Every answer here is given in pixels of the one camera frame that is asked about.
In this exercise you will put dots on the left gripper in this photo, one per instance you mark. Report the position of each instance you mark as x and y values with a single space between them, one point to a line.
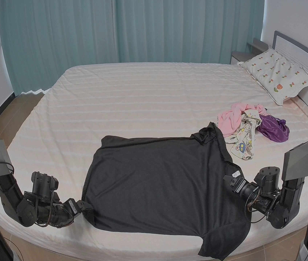
71 209

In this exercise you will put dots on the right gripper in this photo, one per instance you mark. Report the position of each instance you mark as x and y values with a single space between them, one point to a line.
243 189

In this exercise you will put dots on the black T-shirt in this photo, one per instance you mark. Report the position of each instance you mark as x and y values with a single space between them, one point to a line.
156 178

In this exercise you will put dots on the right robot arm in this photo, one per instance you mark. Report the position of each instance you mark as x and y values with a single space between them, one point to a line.
306 159

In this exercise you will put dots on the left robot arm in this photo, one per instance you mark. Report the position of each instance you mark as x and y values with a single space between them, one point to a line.
7 194

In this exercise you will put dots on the bed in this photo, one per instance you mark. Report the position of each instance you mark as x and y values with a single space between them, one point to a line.
143 96

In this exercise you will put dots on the white printed garment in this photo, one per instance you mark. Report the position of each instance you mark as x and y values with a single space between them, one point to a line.
245 145

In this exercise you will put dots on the pink garment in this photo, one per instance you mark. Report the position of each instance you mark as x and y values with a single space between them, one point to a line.
227 124

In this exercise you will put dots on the purple garment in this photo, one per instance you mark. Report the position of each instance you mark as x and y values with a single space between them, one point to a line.
273 129

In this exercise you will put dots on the white printed pillow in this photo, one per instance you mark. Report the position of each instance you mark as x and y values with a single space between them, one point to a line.
278 75

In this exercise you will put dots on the grey bedside table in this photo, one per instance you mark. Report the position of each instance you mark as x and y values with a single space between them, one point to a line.
240 56

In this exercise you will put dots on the blue-green curtain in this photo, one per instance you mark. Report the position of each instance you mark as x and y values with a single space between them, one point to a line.
183 23
56 37

